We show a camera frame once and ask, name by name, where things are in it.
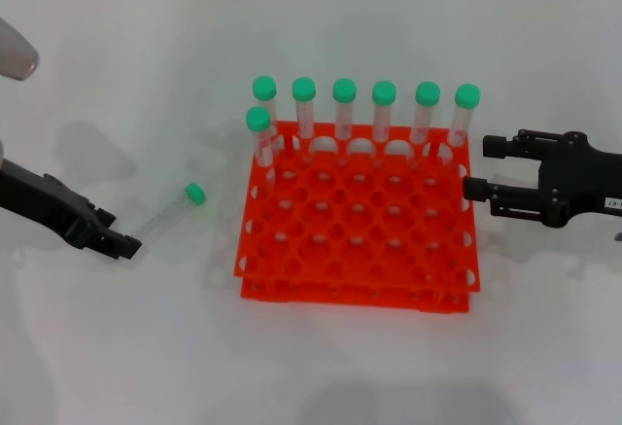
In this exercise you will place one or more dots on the clear test tube green cap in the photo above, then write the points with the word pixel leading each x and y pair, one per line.
pixel 265 87
pixel 303 89
pixel 195 194
pixel 344 90
pixel 467 95
pixel 257 118
pixel 427 94
pixel 384 92

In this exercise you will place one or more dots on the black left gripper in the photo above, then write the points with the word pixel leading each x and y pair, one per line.
pixel 39 201

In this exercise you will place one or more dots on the orange test tube rack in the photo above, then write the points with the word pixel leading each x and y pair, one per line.
pixel 311 301

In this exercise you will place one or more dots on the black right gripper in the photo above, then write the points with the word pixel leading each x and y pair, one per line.
pixel 578 182

